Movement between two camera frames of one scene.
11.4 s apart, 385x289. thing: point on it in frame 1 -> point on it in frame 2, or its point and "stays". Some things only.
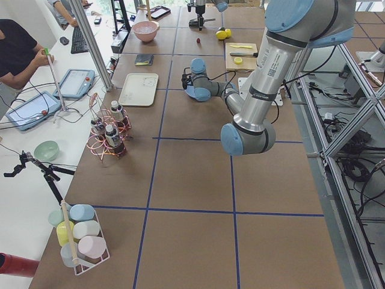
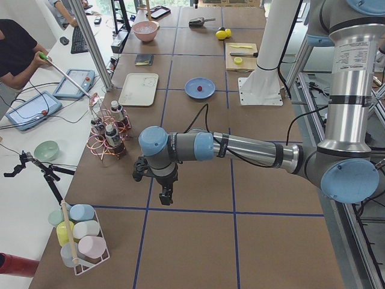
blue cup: [82, 212] stays
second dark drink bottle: [98, 131] stays
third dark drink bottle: [113, 139] stays
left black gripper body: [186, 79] -> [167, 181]
